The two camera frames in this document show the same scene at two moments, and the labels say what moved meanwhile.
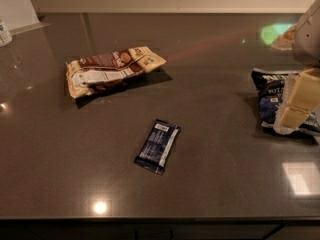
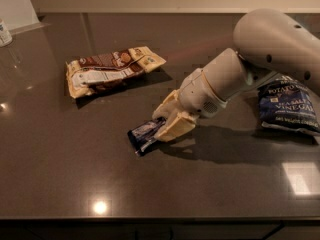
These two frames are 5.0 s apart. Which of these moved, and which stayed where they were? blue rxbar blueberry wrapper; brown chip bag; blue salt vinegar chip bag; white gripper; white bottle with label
Moved: blue rxbar blueberry wrapper; white gripper
Stayed: blue salt vinegar chip bag; brown chip bag; white bottle with label
